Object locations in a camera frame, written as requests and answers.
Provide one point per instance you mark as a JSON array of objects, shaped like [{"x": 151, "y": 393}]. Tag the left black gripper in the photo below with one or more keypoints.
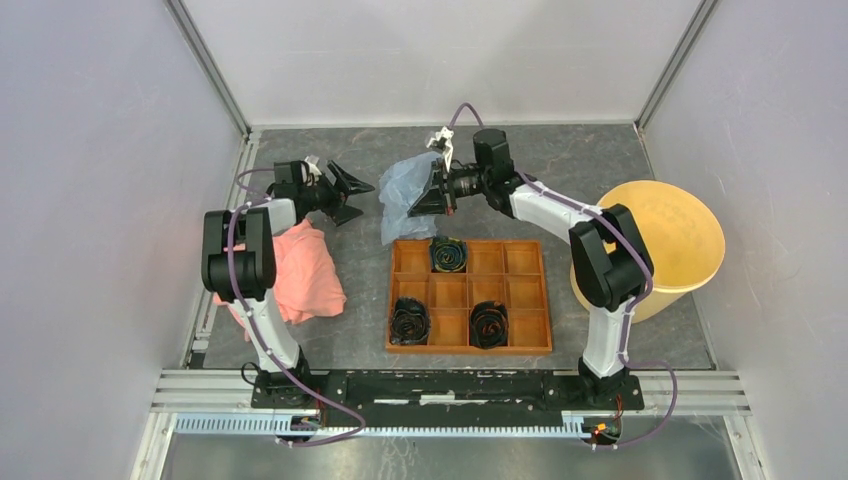
[{"x": 345, "y": 183}]

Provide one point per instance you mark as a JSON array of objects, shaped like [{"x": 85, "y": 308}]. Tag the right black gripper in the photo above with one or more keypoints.
[{"x": 432, "y": 199}]

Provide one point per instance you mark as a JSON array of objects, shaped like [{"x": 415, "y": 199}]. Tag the translucent blue plastic trash bag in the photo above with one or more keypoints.
[{"x": 400, "y": 187}]

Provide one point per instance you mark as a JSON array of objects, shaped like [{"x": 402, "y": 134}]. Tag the orange wooden divided tray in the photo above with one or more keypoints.
[{"x": 509, "y": 272}]

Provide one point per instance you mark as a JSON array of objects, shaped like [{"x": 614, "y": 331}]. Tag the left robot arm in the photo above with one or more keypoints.
[{"x": 271, "y": 267}]

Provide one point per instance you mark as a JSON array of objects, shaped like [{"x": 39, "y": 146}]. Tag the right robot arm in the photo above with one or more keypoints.
[{"x": 611, "y": 263}]

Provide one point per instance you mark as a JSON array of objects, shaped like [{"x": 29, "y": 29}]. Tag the yellow plastic trash bin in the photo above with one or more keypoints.
[{"x": 683, "y": 237}]

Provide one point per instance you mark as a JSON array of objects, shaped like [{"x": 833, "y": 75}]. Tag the pink cloth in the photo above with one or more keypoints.
[{"x": 307, "y": 284}]

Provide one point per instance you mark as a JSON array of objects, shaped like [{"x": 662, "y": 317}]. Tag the black rolled tie left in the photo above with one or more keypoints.
[{"x": 410, "y": 322}]

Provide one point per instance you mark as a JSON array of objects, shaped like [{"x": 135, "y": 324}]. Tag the black orange rolled tie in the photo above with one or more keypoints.
[{"x": 489, "y": 325}]

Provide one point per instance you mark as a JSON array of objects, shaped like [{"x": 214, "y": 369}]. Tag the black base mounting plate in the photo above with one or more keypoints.
[{"x": 452, "y": 398}]

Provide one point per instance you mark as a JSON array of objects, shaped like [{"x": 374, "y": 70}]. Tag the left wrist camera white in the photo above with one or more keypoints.
[{"x": 312, "y": 170}]

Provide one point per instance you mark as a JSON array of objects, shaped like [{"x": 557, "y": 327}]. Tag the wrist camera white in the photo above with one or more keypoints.
[
  {"x": 441, "y": 142},
  {"x": 312, "y": 170}
]

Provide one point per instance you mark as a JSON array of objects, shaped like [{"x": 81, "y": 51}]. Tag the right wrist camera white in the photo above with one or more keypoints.
[{"x": 441, "y": 142}]

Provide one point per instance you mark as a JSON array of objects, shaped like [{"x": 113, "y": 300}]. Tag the white slotted cable duct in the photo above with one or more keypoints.
[{"x": 304, "y": 426}]

